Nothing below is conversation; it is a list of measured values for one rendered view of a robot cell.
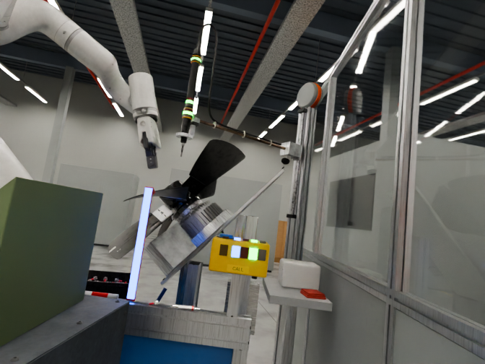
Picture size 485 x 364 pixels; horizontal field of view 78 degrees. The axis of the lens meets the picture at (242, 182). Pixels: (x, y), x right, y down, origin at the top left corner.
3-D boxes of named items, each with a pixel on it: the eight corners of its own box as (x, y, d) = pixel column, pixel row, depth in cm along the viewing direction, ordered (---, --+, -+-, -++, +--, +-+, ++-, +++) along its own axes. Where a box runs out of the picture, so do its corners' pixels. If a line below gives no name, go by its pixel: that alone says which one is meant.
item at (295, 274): (310, 284, 146) (312, 261, 148) (319, 292, 130) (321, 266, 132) (276, 279, 147) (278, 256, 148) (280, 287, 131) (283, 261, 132)
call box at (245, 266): (263, 276, 90) (267, 241, 92) (265, 283, 80) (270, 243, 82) (211, 269, 91) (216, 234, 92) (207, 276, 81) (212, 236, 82)
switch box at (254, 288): (253, 328, 144) (258, 281, 146) (254, 335, 135) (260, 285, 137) (222, 323, 144) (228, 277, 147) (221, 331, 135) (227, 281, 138)
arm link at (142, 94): (130, 116, 107) (135, 106, 99) (125, 81, 109) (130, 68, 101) (153, 117, 112) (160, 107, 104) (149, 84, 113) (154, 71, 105)
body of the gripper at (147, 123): (151, 110, 100) (156, 142, 98) (160, 120, 110) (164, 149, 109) (129, 114, 100) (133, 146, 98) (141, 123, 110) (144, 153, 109)
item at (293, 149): (292, 160, 169) (294, 146, 170) (302, 159, 163) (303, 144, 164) (279, 157, 163) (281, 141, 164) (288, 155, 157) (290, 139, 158)
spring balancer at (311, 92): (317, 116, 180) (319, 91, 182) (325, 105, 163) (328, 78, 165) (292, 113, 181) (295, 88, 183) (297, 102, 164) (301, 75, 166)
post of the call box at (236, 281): (237, 314, 86) (242, 270, 87) (237, 318, 83) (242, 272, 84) (226, 313, 86) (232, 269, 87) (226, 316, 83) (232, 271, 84)
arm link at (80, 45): (64, 66, 105) (137, 123, 115) (64, 39, 92) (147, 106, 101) (81, 51, 109) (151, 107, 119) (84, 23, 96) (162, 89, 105)
